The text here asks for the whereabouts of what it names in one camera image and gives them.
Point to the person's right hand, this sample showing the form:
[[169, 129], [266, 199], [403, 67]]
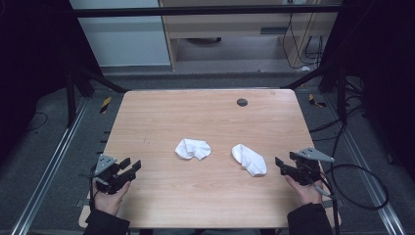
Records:
[[306, 194]]

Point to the long white sock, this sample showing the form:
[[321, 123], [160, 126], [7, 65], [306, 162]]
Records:
[[250, 160]]

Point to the black curtain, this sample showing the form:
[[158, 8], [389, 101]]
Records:
[[32, 49], [381, 65]]

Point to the yellow black striped tape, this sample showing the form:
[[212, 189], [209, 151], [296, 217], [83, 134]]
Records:
[[105, 105], [314, 101]]

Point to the aluminium floor rail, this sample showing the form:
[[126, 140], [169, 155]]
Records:
[[365, 169], [49, 166]]

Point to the black metal stand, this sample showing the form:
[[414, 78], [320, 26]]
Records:
[[341, 98], [70, 98]]

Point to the person's left hand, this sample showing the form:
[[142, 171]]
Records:
[[109, 202]]

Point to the wooden background desk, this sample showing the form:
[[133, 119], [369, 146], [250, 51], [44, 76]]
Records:
[[228, 24]]

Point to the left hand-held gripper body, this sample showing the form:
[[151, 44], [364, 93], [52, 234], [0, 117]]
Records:
[[106, 163]]

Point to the white cabinet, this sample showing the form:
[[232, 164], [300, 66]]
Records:
[[124, 39]]

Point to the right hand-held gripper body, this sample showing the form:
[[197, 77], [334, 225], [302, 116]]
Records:
[[308, 166]]

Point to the black horizontal frame bar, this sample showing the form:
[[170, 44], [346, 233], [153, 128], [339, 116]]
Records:
[[195, 10]]

